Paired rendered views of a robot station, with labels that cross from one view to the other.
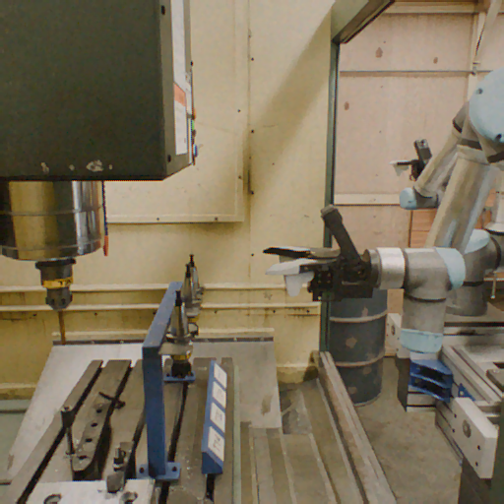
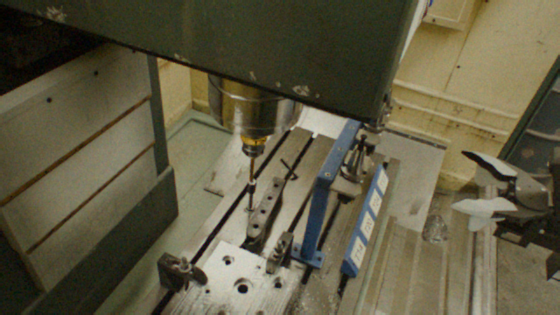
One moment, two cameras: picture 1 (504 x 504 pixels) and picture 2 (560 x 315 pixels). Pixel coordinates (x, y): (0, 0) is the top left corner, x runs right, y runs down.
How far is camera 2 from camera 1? 0.31 m
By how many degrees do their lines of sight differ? 33
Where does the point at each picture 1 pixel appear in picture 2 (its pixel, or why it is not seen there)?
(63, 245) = (261, 128)
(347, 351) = (519, 160)
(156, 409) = (316, 220)
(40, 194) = not seen: hidden behind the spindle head
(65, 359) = not seen: hidden behind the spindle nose
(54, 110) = (271, 24)
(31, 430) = (230, 157)
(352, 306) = (547, 122)
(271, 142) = not seen: outside the picture
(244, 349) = (415, 149)
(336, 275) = (533, 226)
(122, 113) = (345, 46)
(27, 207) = (234, 89)
